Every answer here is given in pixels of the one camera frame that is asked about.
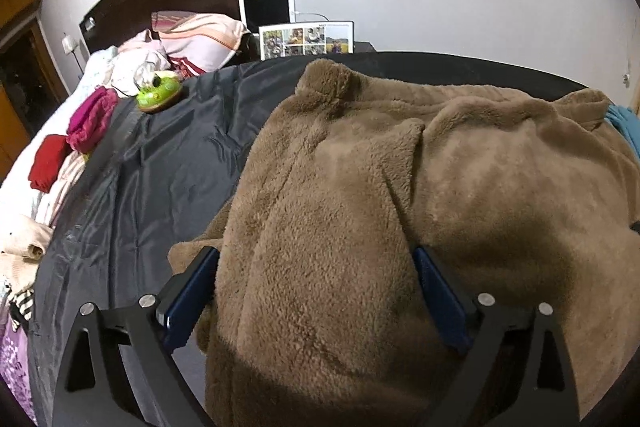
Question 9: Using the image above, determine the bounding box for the white tablet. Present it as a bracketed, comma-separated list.
[239, 0, 296, 34]

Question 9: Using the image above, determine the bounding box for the brown fleece jacket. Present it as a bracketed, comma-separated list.
[168, 60, 639, 426]

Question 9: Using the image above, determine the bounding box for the blue knit sweater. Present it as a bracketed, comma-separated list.
[604, 104, 640, 158]

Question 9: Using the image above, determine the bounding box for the bedside lamp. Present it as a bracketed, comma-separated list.
[61, 34, 85, 80]

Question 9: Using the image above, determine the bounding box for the black bed cover sheet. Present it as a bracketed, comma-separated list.
[27, 50, 640, 427]

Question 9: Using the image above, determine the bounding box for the magenta garment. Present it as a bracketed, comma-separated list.
[66, 87, 119, 154]

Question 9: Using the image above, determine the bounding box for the wooden wardrobe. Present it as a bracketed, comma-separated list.
[0, 0, 68, 176]

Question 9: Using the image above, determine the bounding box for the red garment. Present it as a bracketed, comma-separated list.
[28, 134, 72, 194]

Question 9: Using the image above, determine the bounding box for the photo collage frame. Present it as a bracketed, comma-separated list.
[258, 20, 355, 61]

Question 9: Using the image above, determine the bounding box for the white bedding pile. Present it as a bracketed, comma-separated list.
[1, 30, 175, 259]

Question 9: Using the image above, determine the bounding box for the pink striped pillow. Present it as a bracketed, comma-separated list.
[151, 11, 250, 78]

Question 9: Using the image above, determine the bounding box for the green toy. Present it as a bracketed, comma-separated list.
[134, 63, 182, 114]

